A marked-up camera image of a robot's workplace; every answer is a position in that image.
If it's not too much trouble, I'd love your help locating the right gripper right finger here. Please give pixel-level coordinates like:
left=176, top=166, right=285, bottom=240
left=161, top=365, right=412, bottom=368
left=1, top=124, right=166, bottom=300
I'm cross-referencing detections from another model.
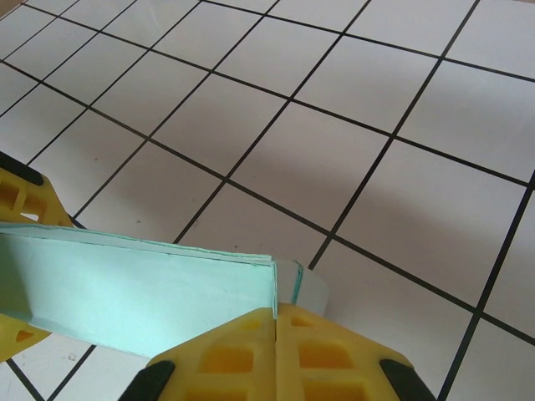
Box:
left=275, top=302, right=436, bottom=401

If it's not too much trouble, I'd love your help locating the teal paper box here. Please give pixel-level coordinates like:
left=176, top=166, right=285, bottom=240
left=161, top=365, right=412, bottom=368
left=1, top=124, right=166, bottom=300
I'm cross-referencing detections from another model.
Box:
left=0, top=222, right=332, bottom=360

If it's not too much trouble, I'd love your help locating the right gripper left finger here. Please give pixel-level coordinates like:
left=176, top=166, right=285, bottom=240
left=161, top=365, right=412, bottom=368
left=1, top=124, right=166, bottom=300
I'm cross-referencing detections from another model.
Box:
left=119, top=307, right=280, bottom=401

